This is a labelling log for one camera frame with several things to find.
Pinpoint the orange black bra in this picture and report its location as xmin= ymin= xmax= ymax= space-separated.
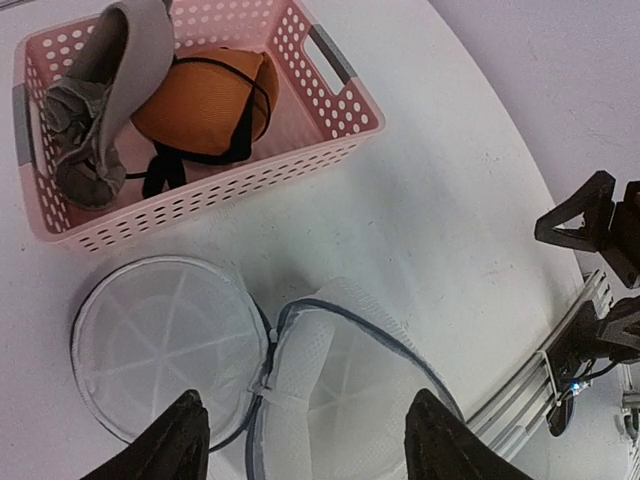
xmin=127 ymin=47 xmax=280 ymax=199

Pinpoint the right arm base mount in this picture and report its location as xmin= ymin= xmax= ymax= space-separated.
xmin=546 ymin=297 xmax=639 ymax=437

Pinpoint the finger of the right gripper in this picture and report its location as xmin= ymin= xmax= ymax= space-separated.
xmin=534 ymin=170 xmax=615 ymax=252

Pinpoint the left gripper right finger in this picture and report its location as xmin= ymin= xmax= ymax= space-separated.
xmin=404 ymin=389 xmax=528 ymax=480

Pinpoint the white mesh laundry bag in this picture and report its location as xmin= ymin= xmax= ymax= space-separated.
xmin=70 ymin=256 xmax=462 ymax=479

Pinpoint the aluminium front rail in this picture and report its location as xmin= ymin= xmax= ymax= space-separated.
xmin=467 ymin=270 xmax=613 ymax=461

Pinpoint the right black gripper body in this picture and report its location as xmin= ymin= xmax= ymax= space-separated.
xmin=601 ymin=181 xmax=640 ymax=289

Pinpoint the pink plastic basket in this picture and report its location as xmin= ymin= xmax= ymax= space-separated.
xmin=12 ymin=1 xmax=384 ymax=253

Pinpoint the grey bra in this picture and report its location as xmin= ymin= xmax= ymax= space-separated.
xmin=44 ymin=1 xmax=174 ymax=211

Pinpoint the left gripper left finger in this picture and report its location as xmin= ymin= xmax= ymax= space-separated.
xmin=85 ymin=389 xmax=210 ymax=480

